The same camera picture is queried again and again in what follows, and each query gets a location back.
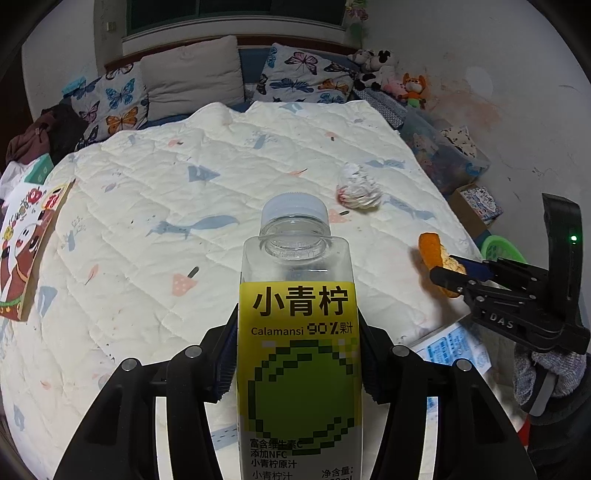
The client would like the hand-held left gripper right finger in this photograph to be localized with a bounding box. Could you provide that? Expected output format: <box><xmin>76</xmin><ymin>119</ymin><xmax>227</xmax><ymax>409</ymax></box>
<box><xmin>357</xmin><ymin>318</ymin><xmax>540</xmax><ymax>480</ymax></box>

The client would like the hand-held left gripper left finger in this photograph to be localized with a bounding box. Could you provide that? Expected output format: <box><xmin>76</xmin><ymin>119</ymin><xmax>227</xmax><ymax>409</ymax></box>
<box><xmin>53</xmin><ymin>309</ymin><xmax>242</xmax><ymax>480</ymax></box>

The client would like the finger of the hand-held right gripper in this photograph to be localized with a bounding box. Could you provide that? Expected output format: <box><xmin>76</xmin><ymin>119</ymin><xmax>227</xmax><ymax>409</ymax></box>
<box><xmin>428</xmin><ymin>267</ymin><xmax>481</xmax><ymax>297</ymax></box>
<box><xmin>449</xmin><ymin>254</ymin><xmax>502</xmax><ymax>280</ymax></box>

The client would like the orange peel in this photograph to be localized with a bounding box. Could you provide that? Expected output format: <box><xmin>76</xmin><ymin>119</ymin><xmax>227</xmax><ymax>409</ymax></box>
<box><xmin>418</xmin><ymin>232</ymin><xmax>468</xmax><ymax>301</ymax></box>

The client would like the green plastic mesh basket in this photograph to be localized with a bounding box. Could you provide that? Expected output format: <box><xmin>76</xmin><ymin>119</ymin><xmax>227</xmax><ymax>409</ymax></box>
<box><xmin>480</xmin><ymin>233</ymin><xmax>526</xmax><ymax>265</ymax></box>

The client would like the clear bottle yellow-green label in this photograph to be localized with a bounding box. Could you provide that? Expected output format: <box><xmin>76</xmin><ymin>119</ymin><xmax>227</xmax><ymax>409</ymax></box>
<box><xmin>235</xmin><ymin>193</ymin><xmax>364</xmax><ymax>480</ymax></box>

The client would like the person's right forearm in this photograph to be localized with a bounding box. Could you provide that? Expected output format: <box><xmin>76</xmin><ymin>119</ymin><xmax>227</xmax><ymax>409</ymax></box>
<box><xmin>526</xmin><ymin>383</ymin><xmax>591</xmax><ymax>480</ymax></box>

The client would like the person's right hand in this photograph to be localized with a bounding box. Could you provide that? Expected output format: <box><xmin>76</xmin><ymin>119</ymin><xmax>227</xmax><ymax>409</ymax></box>
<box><xmin>512</xmin><ymin>340</ymin><xmax>580</xmax><ymax>418</ymax></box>

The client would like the cardboard box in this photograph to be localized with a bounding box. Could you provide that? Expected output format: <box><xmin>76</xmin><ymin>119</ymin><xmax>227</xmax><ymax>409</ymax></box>
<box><xmin>447</xmin><ymin>185</ymin><xmax>505</xmax><ymax>239</ymax></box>

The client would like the white and blue packet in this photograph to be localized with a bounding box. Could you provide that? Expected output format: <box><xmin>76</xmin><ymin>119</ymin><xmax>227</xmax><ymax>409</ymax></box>
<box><xmin>410</xmin><ymin>322</ymin><xmax>494</xmax><ymax>435</ymax></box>

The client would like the clear plastic storage box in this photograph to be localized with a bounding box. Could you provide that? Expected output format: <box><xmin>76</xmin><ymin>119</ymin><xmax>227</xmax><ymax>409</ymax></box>
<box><xmin>399</xmin><ymin>111</ymin><xmax>491</xmax><ymax>195</ymax></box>

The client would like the crumpled stained tissue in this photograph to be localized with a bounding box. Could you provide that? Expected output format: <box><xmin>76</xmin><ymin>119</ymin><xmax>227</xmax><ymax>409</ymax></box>
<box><xmin>335</xmin><ymin>162</ymin><xmax>385</xmax><ymax>213</ymax></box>

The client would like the red plastic bag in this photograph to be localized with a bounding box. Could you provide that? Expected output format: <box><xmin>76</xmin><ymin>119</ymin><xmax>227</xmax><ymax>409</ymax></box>
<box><xmin>516</xmin><ymin>413</ymin><xmax>533</xmax><ymax>450</ymax></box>

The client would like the white quilted blanket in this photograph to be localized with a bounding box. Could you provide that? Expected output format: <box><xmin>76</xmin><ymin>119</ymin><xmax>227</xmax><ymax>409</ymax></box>
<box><xmin>0</xmin><ymin>99</ymin><xmax>485</xmax><ymax>480</ymax></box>

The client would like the folded checked cloth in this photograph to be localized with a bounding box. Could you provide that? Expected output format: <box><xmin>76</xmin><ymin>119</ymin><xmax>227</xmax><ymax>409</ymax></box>
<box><xmin>355</xmin><ymin>88</ymin><xmax>408</xmax><ymax>131</ymax></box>

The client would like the orange plush fox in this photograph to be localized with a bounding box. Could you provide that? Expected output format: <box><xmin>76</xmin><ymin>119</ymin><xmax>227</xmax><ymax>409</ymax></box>
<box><xmin>399</xmin><ymin>72</ymin><xmax>428</xmax><ymax>110</ymax></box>

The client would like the pink plush toy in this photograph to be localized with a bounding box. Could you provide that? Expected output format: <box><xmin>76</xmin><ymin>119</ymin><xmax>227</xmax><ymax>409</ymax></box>
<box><xmin>380</xmin><ymin>76</ymin><xmax>408</xmax><ymax>99</ymax></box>

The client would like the black and white plush cow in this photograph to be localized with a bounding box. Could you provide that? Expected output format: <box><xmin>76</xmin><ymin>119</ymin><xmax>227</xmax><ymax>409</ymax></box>
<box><xmin>346</xmin><ymin>48</ymin><xmax>394</xmax><ymax>92</ymax></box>

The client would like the cartoon picture book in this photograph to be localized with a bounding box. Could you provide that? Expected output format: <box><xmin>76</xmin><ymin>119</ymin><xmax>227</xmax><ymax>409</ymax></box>
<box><xmin>0</xmin><ymin>180</ymin><xmax>76</xmax><ymax>322</ymax></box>

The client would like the butterfly print pillow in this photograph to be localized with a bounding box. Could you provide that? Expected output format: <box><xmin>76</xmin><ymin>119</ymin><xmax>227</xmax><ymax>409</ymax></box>
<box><xmin>254</xmin><ymin>42</ymin><xmax>357</xmax><ymax>105</ymax></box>
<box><xmin>62</xmin><ymin>60</ymin><xmax>151</xmax><ymax>151</ymax></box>

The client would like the small green box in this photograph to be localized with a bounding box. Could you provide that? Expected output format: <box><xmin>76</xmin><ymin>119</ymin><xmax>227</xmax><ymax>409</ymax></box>
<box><xmin>23</xmin><ymin>154</ymin><xmax>54</xmax><ymax>186</ymax></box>

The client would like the beige pillow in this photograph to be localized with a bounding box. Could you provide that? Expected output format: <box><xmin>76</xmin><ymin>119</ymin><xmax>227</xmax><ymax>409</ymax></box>
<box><xmin>139</xmin><ymin>34</ymin><xmax>246</xmax><ymax>119</ymax></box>

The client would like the dark clothes pile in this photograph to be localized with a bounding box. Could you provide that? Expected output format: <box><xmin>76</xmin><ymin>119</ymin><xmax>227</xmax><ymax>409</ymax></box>
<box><xmin>6</xmin><ymin>104</ymin><xmax>89</xmax><ymax>165</ymax></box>

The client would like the dark window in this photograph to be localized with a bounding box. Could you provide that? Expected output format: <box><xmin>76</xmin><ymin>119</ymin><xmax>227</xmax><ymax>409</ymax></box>
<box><xmin>126</xmin><ymin>0</ymin><xmax>348</xmax><ymax>34</ymax></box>

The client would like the green wall decoration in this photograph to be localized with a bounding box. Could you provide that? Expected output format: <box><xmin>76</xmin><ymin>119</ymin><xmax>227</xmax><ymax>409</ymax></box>
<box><xmin>344</xmin><ymin>0</ymin><xmax>371</xmax><ymax>43</ymax></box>

